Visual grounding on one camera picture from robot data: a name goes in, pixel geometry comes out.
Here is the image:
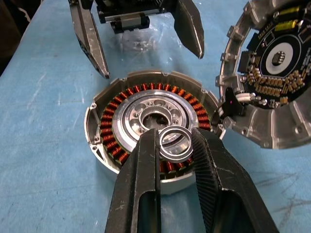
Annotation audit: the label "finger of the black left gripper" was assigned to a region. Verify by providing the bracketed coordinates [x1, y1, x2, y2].
[173, 0, 205, 59]
[69, 0, 110, 80]

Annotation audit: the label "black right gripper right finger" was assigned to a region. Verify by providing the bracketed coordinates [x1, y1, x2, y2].
[190, 128, 280, 233]

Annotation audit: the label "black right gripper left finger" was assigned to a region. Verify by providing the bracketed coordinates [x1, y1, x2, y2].
[104, 128, 162, 233]

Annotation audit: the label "silver metal bearing ring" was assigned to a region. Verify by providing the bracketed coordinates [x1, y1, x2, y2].
[159, 125, 194, 164]

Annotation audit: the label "silver motor housing copper coils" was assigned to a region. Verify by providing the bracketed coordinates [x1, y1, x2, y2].
[84, 70, 226, 195]

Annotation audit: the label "silver motor lid circuit board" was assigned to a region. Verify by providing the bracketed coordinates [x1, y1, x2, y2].
[215, 0, 311, 150]

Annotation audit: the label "clear plastic bag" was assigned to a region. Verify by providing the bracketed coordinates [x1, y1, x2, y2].
[114, 12, 185, 57]

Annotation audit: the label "blue foam table mat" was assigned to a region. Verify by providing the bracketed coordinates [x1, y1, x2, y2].
[0, 0, 311, 233]

